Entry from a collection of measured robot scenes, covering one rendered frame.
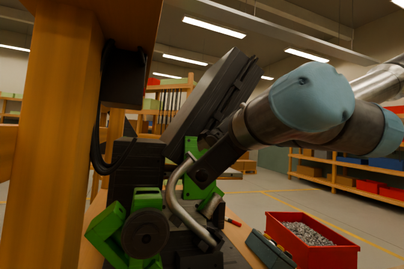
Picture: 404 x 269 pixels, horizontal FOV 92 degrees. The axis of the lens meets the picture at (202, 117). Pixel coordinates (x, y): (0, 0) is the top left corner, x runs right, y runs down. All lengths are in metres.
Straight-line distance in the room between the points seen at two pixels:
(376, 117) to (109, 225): 0.41
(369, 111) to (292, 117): 0.11
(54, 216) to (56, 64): 0.26
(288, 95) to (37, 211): 0.43
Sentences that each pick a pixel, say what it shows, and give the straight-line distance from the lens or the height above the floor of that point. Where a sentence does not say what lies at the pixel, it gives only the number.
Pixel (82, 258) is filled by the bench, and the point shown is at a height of 0.88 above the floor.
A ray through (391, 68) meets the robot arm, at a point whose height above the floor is 1.47.
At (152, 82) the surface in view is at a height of 2.18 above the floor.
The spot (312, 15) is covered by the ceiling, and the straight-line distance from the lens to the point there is 6.30.
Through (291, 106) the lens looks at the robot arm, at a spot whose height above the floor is 1.32.
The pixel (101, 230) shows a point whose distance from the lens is 0.40.
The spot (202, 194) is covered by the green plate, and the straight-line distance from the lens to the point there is 0.70.
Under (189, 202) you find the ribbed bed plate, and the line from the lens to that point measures 0.71.
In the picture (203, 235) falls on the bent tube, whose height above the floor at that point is 0.99.
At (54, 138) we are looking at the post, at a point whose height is 1.26.
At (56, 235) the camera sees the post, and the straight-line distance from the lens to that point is 0.46.
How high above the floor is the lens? 1.29
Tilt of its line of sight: 5 degrees up
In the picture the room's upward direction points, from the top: 5 degrees clockwise
